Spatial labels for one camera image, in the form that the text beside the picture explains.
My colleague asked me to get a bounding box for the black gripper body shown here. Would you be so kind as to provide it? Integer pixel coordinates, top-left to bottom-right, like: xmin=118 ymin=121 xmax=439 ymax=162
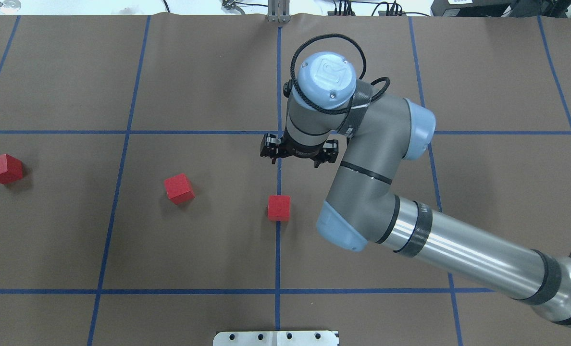
xmin=280 ymin=136 xmax=327 ymax=160

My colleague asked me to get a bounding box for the red cube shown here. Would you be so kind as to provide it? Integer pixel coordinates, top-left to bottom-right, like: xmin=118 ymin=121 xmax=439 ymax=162
xmin=0 ymin=154 xmax=24 ymax=185
xmin=267 ymin=195 xmax=291 ymax=222
xmin=164 ymin=173 xmax=196 ymax=205

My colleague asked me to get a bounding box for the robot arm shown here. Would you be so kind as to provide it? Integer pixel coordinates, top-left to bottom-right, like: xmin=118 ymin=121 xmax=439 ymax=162
xmin=261 ymin=52 xmax=571 ymax=328

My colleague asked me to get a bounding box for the black monitor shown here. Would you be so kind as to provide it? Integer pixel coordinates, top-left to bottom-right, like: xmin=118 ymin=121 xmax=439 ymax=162
xmin=430 ymin=0 xmax=571 ymax=18

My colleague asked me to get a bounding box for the clear tape roll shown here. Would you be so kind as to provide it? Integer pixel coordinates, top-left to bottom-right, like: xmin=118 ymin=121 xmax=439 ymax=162
xmin=0 ymin=0 xmax=22 ymax=15

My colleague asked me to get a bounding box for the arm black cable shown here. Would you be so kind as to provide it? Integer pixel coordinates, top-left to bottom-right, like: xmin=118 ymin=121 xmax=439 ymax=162
xmin=283 ymin=33 xmax=392 ymax=115

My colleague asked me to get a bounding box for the aluminium frame post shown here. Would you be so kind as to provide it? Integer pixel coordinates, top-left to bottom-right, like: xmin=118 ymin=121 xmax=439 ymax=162
xmin=267 ymin=0 xmax=291 ymax=24

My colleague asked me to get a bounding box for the white central pedestal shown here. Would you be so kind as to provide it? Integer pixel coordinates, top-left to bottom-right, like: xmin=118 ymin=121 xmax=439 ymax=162
xmin=212 ymin=330 xmax=341 ymax=346

